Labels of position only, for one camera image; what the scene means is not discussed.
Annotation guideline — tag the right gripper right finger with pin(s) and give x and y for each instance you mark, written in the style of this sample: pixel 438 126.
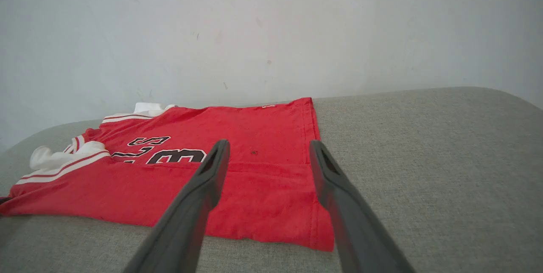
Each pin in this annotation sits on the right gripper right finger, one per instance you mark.
pixel 352 222

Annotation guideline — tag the grey-green fabric sofa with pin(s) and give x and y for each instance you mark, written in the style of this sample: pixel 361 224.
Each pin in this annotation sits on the grey-green fabric sofa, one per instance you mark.
pixel 424 158

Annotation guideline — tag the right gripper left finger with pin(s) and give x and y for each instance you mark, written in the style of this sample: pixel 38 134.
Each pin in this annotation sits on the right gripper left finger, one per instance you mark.
pixel 186 218

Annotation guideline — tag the red basketball jersey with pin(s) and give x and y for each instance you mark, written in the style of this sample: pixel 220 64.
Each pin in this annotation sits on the red basketball jersey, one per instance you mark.
pixel 263 188

